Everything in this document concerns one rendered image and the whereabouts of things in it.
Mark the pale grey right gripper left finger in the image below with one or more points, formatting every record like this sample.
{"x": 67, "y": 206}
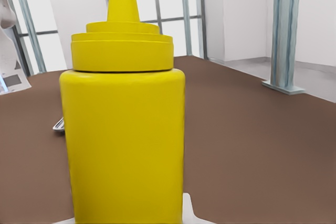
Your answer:
{"x": 68, "y": 222}

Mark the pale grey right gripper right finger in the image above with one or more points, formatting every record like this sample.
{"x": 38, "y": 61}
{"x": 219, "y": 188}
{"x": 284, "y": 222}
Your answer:
{"x": 187, "y": 213}

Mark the yellow nozzle bottle cap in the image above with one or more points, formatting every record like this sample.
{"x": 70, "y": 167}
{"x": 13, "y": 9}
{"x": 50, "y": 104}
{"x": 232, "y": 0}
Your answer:
{"x": 123, "y": 51}

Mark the yellow sauce bottle body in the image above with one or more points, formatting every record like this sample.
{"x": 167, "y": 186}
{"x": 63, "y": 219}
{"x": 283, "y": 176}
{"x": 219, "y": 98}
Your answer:
{"x": 123, "y": 142}

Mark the silver frame crossbar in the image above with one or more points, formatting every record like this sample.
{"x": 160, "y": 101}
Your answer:
{"x": 173, "y": 19}
{"x": 44, "y": 32}

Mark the silver frame post with foot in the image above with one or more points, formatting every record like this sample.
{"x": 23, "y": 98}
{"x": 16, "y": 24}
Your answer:
{"x": 284, "y": 37}

